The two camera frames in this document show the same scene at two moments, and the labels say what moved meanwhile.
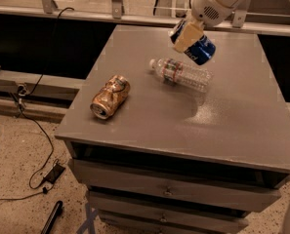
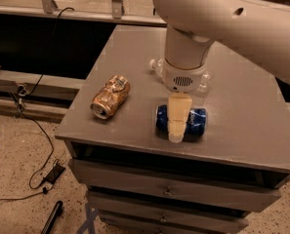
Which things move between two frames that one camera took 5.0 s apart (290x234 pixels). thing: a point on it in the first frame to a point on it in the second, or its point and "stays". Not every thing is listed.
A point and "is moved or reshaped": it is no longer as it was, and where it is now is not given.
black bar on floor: (58, 211) stays
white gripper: (205, 11) to (183, 78)
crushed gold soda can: (110, 97) stays
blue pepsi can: (201, 53) is moved or reshaped
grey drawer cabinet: (179, 132) stays
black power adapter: (54, 174) stays
